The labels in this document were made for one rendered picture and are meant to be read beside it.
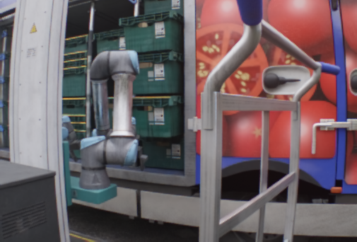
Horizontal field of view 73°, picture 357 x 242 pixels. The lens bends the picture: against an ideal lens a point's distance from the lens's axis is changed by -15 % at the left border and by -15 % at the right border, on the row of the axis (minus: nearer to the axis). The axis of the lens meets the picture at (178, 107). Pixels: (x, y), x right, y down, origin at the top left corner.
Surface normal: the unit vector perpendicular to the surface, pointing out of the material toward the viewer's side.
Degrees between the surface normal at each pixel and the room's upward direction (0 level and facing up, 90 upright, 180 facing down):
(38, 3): 90
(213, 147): 90
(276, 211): 90
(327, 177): 90
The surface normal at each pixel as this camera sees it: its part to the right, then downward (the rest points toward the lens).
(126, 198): -0.37, -0.01
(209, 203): -0.62, -0.01
